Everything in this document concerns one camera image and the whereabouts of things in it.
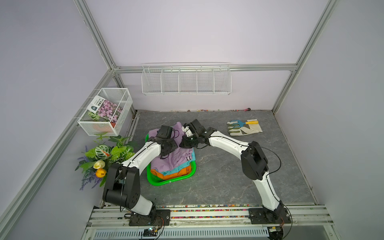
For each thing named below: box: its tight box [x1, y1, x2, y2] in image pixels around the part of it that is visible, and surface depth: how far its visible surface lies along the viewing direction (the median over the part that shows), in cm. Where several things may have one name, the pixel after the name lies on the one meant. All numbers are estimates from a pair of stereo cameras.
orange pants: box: [151, 165, 192, 180], surface depth 85 cm
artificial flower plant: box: [75, 134, 135, 191], surface depth 60 cm
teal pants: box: [156, 147, 196, 176], surface depth 86 cm
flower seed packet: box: [86, 95, 123, 124], surface depth 75 cm
